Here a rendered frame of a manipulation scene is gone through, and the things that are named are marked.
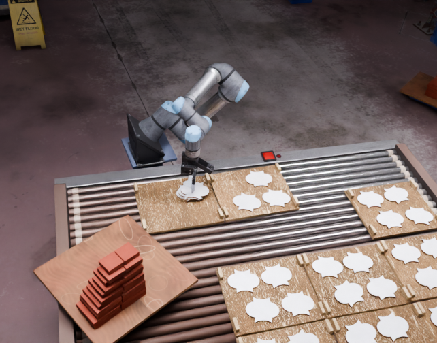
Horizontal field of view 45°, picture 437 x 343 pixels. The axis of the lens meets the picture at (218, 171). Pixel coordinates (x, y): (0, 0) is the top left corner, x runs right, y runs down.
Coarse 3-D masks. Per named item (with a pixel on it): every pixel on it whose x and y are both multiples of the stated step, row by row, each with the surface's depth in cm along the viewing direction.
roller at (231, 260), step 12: (336, 240) 262; (348, 240) 263; (360, 240) 265; (372, 240) 266; (252, 252) 254; (264, 252) 254; (276, 252) 254; (288, 252) 256; (300, 252) 258; (192, 264) 245; (204, 264) 246; (216, 264) 248; (228, 264) 249
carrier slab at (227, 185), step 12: (252, 168) 296; (264, 168) 297; (216, 180) 287; (228, 180) 287; (240, 180) 288; (276, 180) 290; (216, 192) 280; (228, 192) 281; (240, 192) 281; (252, 192) 282; (264, 192) 282; (288, 192) 284; (228, 204) 274; (264, 204) 276; (288, 204) 277; (240, 216) 268; (252, 216) 269
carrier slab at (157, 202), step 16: (144, 192) 276; (160, 192) 277; (144, 208) 268; (160, 208) 268; (176, 208) 269; (192, 208) 270; (208, 208) 271; (160, 224) 260; (176, 224) 261; (192, 224) 262; (208, 224) 264
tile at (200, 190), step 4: (196, 184) 277; (200, 184) 277; (184, 188) 275; (188, 188) 275; (196, 188) 275; (200, 188) 275; (204, 188) 276; (184, 192) 272; (188, 192) 273; (196, 192) 273; (200, 192) 273; (204, 192) 273; (208, 192) 274; (188, 196) 270; (192, 196) 271; (196, 196) 271; (200, 196) 271; (204, 196) 272
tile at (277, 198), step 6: (270, 192) 282; (276, 192) 282; (264, 198) 278; (270, 198) 278; (276, 198) 278; (282, 198) 279; (288, 198) 279; (270, 204) 275; (276, 204) 275; (282, 204) 275
